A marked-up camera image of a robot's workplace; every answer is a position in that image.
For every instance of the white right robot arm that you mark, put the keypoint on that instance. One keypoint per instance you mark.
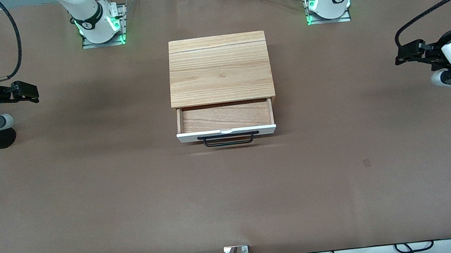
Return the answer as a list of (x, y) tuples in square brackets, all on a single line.
[(88, 15)]

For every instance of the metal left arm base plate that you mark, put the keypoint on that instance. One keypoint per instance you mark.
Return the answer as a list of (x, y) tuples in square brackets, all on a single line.
[(345, 18)]

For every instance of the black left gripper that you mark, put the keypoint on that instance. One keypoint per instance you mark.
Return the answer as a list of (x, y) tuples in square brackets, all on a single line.
[(433, 52)]

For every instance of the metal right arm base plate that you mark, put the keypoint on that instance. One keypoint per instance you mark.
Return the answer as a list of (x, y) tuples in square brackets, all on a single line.
[(122, 16)]

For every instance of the light wooden drawer cabinet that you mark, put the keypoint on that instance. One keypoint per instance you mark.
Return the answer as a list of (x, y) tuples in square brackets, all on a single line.
[(219, 67)]

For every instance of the silver camera mount bracket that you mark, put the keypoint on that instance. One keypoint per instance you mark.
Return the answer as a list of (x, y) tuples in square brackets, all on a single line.
[(244, 251)]

